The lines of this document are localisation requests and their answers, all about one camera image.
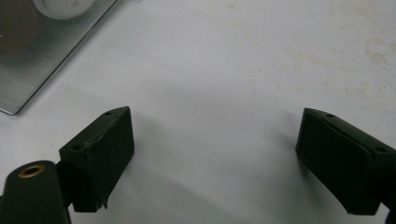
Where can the silver metal tray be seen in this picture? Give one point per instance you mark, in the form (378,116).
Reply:
(37,53)

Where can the white round object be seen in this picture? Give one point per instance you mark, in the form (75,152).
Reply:
(63,7)

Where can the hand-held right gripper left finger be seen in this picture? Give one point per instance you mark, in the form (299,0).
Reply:
(99,161)

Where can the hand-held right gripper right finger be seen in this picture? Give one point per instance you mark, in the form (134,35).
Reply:
(339,161)

